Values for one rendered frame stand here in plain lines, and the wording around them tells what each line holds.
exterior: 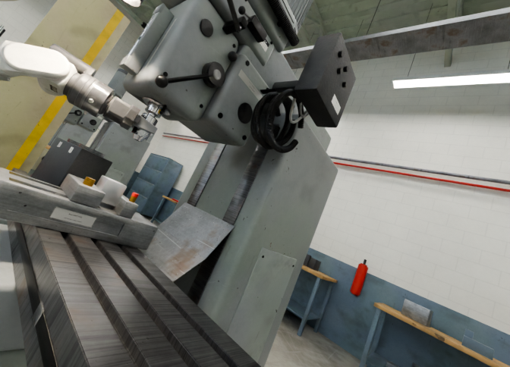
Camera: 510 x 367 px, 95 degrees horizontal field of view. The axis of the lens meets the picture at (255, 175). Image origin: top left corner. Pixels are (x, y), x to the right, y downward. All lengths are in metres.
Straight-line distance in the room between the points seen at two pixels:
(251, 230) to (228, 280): 0.17
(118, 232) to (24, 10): 9.58
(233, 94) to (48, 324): 0.67
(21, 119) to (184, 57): 1.85
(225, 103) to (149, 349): 0.63
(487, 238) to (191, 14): 4.46
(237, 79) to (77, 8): 1.95
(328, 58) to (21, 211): 0.82
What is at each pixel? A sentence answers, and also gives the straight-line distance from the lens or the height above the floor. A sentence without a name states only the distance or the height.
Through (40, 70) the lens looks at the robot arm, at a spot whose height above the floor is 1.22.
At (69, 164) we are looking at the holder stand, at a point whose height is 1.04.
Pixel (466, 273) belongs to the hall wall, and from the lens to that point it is 4.52.
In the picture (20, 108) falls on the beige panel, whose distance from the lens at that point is 2.43.
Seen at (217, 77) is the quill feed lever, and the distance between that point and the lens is 0.75.
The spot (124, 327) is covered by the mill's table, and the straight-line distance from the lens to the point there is 0.40.
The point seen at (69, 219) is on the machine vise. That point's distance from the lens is 0.68.
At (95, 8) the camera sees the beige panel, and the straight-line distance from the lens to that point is 2.65.
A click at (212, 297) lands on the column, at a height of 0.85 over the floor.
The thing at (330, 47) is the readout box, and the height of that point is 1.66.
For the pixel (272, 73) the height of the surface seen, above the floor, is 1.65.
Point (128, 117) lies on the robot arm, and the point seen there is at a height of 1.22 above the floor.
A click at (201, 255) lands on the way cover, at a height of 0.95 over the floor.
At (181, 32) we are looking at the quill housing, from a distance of 0.75.
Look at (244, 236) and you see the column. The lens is 0.81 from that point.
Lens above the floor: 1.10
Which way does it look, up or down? 12 degrees up
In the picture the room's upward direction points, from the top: 24 degrees clockwise
